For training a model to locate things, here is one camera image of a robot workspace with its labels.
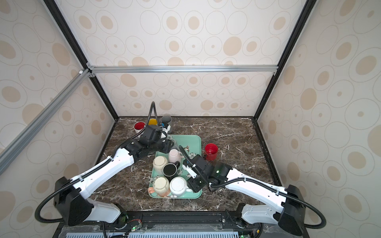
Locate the blue butterfly mug yellow inside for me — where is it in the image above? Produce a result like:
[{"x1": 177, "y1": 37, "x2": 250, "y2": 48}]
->
[{"x1": 148, "y1": 118, "x2": 158, "y2": 126}]

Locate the white mug red inside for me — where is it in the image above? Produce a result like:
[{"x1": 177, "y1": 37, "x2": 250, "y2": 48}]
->
[{"x1": 134, "y1": 122, "x2": 146, "y2": 134}]

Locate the tall dark grey mug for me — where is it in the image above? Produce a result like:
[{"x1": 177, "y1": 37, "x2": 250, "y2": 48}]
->
[{"x1": 161, "y1": 115, "x2": 172, "y2": 126}]

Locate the large white mug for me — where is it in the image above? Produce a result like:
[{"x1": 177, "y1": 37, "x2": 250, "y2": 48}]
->
[{"x1": 170, "y1": 177, "x2": 188, "y2": 197}]

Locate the black mug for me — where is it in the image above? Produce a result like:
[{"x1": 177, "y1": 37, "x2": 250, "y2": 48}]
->
[{"x1": 162, "y1": 161, "x2": 180, "y2": 181}]

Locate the cream mug orange handle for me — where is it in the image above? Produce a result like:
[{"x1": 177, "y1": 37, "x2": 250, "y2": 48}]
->
[{"x1": 148, "y1": 177, "x2": 171, "y2": 197}]

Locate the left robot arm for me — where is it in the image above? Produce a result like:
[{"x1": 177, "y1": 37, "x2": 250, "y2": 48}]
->
[{"x1": 34, "y1": 122, "x2": 175, "y2": 226}]

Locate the cream beige mug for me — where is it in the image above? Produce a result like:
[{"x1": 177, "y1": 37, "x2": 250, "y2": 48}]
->
[{"x1": 153, "y1": 156, "x2": 168, "y2": 176}]

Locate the pale pink mug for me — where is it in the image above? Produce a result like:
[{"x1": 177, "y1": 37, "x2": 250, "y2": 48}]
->
[{"x1": 168, "y1": 149, "x2": 182, "y2": 164}]

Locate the mint green floral tray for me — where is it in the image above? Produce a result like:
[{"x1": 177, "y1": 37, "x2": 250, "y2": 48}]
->
[{"x1": 148, "y1": 134, "x2": 203, "y2": 199}]

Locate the left diagonal aluminium bar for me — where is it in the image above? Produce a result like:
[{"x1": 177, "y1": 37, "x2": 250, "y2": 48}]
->
[{"x1": 1, "y1": 69, "x2": 90, "y2": 174}]

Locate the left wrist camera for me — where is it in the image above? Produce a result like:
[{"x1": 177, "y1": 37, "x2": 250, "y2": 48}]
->
[{"x1": 160, "y1": 123, "x2": 171, "y2": 139}]

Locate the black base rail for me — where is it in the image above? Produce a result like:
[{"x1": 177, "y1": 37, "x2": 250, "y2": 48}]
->
[{"x1": 53, "y1": 210, "x2": 292, "y2": 238}]

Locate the horizontal aluminium frame bar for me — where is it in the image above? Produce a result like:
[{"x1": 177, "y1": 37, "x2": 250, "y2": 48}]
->
[{"x1": 90, "y1": 65, "x2": 278, "y2": 73}]

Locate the right black frame post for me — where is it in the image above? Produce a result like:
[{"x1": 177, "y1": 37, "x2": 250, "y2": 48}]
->
[{"x1": 253, "y1": 0, "x2": 317, "y2": 122}]

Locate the black frame post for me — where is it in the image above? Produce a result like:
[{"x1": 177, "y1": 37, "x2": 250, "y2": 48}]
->
[
  {"x1": 253, "y1": 0, "x2": 317, "y2": 122},
  {"x1": 43, "y1": 0, "x2": 119, "y2": 121}
]

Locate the left black frame post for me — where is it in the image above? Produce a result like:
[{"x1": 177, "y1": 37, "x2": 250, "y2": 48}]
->
[{"x1": 43, "y1": 0, "x2": 119, "y2": 121}]

